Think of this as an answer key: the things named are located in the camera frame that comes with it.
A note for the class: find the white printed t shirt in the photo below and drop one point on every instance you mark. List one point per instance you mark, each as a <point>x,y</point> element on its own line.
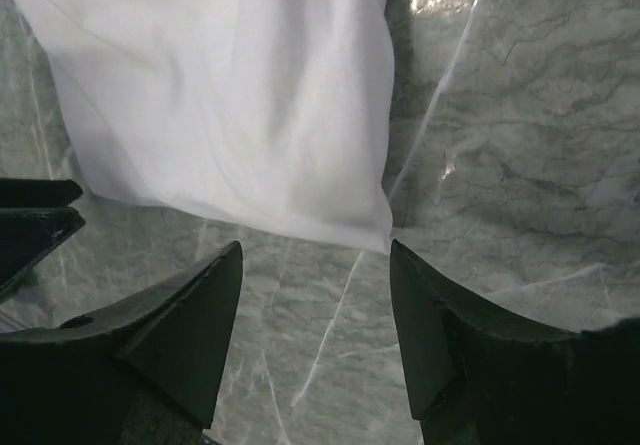
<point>271,114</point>

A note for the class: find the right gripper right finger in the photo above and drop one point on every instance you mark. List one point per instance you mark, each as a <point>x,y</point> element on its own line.
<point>477,373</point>

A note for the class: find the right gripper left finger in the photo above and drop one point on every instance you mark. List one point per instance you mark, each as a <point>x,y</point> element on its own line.
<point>144,370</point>

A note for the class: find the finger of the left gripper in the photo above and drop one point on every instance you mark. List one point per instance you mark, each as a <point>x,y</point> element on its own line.
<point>36,217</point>

